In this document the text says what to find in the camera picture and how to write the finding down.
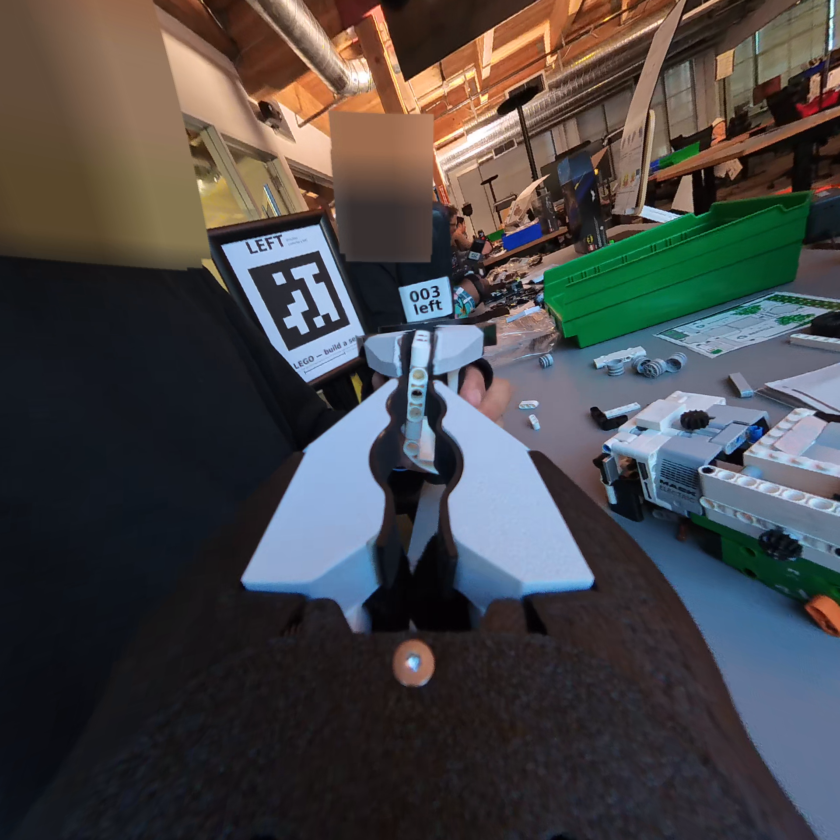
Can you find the white lego beam with holes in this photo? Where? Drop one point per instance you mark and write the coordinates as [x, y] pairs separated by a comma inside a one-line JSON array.
[[415, 407]]

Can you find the pile of dark lego pieces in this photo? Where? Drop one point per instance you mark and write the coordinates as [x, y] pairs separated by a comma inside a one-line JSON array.
[[515, 285]]

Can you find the clear plastic bags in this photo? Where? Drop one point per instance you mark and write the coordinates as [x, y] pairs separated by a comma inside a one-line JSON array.
[[525, 338]]

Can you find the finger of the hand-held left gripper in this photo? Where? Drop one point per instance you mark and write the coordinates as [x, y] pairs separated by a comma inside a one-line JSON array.
[[384, 354], [456, 348]]

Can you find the silver ventilation duct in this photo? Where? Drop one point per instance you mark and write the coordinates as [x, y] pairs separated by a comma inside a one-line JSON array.
[[308, 39]]

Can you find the small grey lego brick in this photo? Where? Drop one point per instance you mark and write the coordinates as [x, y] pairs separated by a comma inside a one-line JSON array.
[[741, 385]]

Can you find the black floor lamp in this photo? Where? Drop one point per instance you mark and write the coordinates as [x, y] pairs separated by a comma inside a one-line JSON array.
[[523, 98]]

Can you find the black and white lego connector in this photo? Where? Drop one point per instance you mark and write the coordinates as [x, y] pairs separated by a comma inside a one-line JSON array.
[[613, 413]]

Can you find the instruction clipboard on stand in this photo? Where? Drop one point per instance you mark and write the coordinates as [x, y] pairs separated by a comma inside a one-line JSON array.
[[635, 170]]

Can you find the green plastic bin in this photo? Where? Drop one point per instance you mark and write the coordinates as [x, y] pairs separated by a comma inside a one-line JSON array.
[[656, 289]]

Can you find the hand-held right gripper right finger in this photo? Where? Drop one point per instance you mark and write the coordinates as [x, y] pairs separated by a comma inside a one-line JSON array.
[[512, 525]]

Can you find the person's black top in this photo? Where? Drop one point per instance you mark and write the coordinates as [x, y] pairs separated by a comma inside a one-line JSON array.
[[98, 426]]

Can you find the long white lego piece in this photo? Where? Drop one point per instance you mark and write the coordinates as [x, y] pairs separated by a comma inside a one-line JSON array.
[[817, 342]]

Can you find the black lego box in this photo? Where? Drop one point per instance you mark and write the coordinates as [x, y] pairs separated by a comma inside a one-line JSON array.
[[584, 203]]

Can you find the black framed tag sign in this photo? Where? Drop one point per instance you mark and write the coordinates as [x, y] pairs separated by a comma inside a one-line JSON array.
[[295, 295]]

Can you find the small blue bin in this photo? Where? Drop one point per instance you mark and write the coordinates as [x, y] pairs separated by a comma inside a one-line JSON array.
[[522, 236]]

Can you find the printed instruction sheet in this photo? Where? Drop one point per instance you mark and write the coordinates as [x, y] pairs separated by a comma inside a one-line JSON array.
[[735, 325]]

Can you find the wooden work table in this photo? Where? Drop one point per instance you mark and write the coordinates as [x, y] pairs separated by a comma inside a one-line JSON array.
[[741, 148]]

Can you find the white and green lego truck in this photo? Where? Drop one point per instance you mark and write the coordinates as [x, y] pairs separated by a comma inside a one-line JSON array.
[[689, 472]]

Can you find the person's left hand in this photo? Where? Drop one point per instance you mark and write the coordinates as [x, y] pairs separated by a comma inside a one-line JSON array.
[[489, 400]]

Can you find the black lego tyre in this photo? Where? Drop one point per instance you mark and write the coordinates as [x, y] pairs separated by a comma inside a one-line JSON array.
[[827, 325]]

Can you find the white paper stack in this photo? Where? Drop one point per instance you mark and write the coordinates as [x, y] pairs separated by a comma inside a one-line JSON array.
[[807, 390]]

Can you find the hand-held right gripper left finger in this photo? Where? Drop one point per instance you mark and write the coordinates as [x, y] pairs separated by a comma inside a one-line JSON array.
[[315, 518]]

